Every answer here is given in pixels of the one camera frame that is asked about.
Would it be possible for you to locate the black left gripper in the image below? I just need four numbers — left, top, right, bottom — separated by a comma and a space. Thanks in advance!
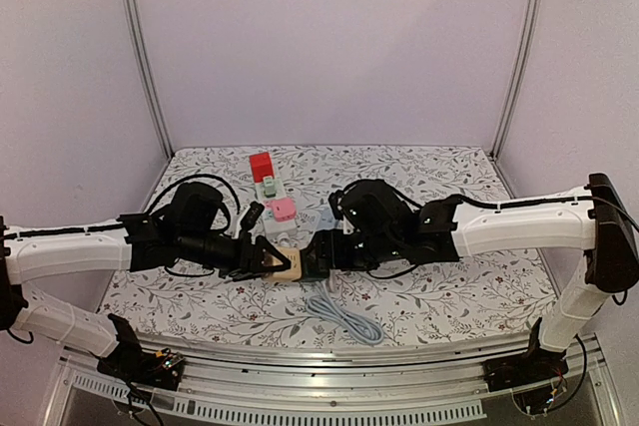
178, 228, 291, 283

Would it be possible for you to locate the beige cube socket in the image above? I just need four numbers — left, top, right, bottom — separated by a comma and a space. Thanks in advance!
263, 247, 303, 282

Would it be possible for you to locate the dark green cube socket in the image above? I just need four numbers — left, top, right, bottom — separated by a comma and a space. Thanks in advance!
300, 267, 330, 282

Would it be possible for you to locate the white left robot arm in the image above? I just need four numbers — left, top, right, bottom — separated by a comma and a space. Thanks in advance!
1, 182, 292, 380

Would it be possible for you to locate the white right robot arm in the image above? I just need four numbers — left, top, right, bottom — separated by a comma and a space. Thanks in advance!
301, 174, 638, 382

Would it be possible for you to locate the pink plug adapter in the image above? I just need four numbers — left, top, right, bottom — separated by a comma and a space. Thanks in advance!
270, 198, 297, 222

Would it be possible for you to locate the green plug adapter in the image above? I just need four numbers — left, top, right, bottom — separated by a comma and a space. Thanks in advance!
262, 176, 278, 199

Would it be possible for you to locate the white power strip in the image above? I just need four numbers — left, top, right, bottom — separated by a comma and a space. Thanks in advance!
255, 176, 320, 243

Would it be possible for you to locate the light blue power strip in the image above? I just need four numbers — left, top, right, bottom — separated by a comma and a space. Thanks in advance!
317, 207, 338, 230

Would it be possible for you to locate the red cube adapter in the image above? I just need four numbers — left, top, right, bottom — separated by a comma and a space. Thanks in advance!
249, 152, 275, 184

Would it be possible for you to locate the floral tablecloth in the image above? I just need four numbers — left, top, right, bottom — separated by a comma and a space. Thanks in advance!
100, 146, 556, 349

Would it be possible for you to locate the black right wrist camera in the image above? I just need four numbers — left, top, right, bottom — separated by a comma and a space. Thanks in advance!
328, 190, 346, 220

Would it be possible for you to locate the light blue coiled cable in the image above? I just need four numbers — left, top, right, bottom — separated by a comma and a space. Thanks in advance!
305, 280, 385, 347

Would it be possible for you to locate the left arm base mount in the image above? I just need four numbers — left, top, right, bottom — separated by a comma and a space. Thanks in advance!
97, 313, 186, 391

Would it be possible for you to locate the aluminium table edge rail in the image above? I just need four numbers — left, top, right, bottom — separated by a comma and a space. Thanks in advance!
42, 333, 615, 426

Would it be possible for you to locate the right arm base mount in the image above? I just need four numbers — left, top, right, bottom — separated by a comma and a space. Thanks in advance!
482, 318, 568, 392

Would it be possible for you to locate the left aluminium frame post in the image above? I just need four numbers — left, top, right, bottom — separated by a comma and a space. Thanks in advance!
122, 0, 175, 160

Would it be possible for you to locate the aluminium frame post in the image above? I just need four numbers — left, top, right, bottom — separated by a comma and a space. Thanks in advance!
122, 0, 175, 160
489, 0, 542, 163

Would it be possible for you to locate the right aluminium frame post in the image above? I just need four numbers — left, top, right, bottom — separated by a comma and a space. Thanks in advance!
489, 0, 542, 163

